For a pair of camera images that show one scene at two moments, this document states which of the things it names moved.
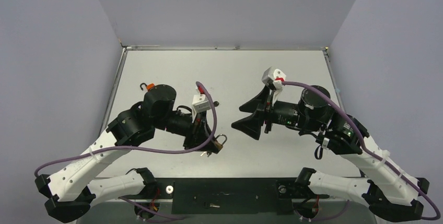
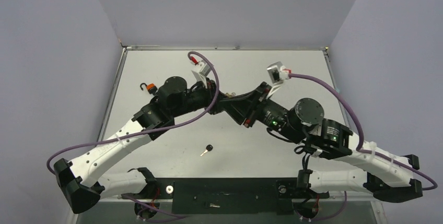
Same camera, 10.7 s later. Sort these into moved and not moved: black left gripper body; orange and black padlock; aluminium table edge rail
Moved: black left gripper body
Not moved: orange and black padlock; aluminium table edge rail
